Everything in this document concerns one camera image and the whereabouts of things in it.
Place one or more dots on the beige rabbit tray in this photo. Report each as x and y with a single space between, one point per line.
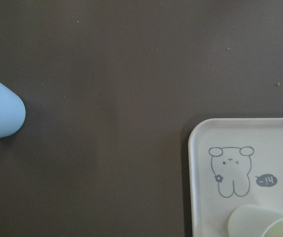
233 162

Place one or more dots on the blue plastic cup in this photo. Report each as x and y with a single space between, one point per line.
12 112

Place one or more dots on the cream plastic cup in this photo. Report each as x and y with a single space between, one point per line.
255 221

